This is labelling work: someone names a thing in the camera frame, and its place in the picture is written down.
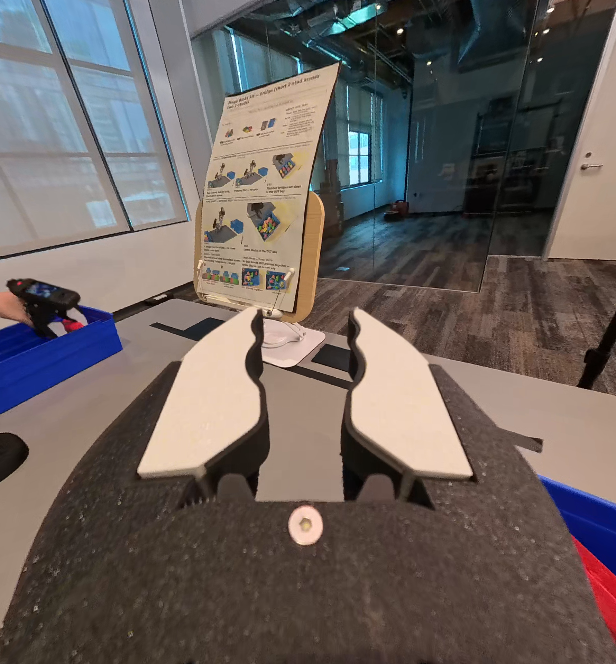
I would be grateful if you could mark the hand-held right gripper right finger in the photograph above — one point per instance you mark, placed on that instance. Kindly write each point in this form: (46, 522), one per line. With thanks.
(411, 415)

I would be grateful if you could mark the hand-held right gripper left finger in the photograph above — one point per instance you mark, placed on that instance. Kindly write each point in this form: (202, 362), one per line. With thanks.
(199, 415)

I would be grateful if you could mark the blue plastic bin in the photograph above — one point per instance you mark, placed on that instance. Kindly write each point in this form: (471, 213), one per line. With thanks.
(53, 368)
(598, 518)

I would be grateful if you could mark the black rectangular desk patch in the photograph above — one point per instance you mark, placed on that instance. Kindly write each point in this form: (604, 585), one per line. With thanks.
(334, 359)
(188, 329)

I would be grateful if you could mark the person's left hand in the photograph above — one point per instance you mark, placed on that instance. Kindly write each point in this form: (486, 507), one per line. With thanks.
(9, 306)

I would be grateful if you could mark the black floor box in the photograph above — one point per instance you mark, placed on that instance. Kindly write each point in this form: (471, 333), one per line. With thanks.
(156, 299)

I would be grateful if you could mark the large window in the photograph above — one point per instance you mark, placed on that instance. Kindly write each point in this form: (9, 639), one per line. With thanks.
(53, 129)

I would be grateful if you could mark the black tripod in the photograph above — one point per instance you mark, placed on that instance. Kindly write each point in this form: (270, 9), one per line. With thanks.
(603, 352)

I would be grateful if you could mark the small red object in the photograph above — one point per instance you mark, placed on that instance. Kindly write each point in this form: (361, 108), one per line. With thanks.
(397, 210)

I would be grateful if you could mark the printed instruction sheet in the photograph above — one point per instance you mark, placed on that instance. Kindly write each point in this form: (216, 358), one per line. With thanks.
(266, 181)

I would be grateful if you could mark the white door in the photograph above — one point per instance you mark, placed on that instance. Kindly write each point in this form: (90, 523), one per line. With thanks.
(598, 103)

